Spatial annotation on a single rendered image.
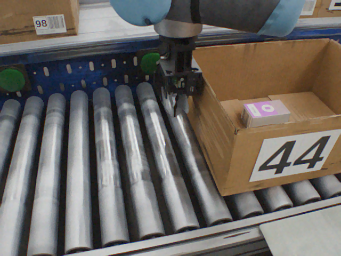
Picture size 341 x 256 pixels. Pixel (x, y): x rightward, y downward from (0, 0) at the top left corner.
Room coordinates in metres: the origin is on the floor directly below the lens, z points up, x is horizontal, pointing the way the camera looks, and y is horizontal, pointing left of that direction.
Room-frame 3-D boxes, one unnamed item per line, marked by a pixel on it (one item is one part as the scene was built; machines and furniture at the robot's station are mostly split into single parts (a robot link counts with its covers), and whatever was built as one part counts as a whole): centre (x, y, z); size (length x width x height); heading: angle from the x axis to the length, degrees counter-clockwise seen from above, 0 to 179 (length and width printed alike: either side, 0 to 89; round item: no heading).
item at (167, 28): (0.51, -0.03, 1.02); 0.10 x 0.09 x 0.05; 102
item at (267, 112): (0.54, -0.24, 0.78); 0.10 x 0.06 x 0.05; 102
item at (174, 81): (0.50, -0.03, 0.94); 0.09 x 0.08 x 0.12; 12
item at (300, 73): (0.51, -0.27, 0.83); 0.39 x 0.29 x 0.17; 102
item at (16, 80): (0.66, 0.42, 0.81); 0.07 x 0.01 x 0.07; 102
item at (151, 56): (0.74, 0.04, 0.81); 0.07 x 0.01 x 0.07; 102
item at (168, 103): (0.50, -0.01, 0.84); 0.06 x 0.03 x 0.09; 12
